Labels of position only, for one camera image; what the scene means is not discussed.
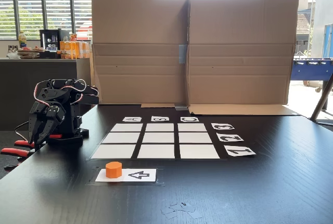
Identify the round orange token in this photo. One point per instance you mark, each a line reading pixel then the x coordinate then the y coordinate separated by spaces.
pixel 113 170

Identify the white nine-square grid sheet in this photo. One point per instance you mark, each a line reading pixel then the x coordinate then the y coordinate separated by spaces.
pixel 158 141

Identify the dark counter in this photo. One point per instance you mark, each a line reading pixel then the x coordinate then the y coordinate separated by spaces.
pixel 26 83

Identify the food platter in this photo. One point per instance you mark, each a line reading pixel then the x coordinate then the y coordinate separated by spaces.
pixel 28 52

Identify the orange drink cartons pack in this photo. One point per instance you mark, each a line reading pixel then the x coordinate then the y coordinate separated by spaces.
pixel 74 50

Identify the black mini fridge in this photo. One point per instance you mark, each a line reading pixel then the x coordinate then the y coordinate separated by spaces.
pixel 50 39

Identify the yellow drink bottle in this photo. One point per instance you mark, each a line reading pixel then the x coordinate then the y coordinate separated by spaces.
pixel 22 39

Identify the letter A paper label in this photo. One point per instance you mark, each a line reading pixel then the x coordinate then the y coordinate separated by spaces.
pixel 132 119

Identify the brown cardboard box panel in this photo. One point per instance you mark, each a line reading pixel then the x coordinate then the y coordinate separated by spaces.
pixel 138 52
pixel 242 52

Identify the white arrow paper sheet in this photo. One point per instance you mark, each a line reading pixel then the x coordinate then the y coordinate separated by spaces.
pixel 140 175

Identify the letter B paper label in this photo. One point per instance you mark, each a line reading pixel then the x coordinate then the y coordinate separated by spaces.
pixel 160 118

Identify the grey tape strip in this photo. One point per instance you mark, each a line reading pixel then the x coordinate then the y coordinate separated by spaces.
pixel 182 53

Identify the letter C paper label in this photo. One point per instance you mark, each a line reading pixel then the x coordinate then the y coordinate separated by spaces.
pixel 189 119

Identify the clear tape scraps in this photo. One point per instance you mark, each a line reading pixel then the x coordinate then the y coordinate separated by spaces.
pixel 179 209

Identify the number 3 paper label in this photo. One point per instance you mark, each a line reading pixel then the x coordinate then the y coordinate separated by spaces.
pixel 222 126

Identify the number 2 paper label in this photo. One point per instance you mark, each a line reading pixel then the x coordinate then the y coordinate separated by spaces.
pixel 230 137

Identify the number 1 paper label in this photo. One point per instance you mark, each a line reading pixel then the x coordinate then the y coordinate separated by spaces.
pixel 239 151

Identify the blue foosball table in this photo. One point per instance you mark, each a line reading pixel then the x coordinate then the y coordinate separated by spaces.
pixel 312 69

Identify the metal table leg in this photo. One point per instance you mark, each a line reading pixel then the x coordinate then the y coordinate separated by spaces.
pixel 321 102

